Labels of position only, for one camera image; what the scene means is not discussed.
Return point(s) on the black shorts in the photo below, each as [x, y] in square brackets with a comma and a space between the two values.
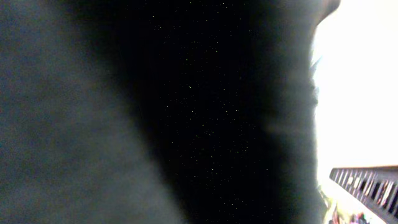
[159, 111]

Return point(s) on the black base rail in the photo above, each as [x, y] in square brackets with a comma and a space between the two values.
[373, 187]

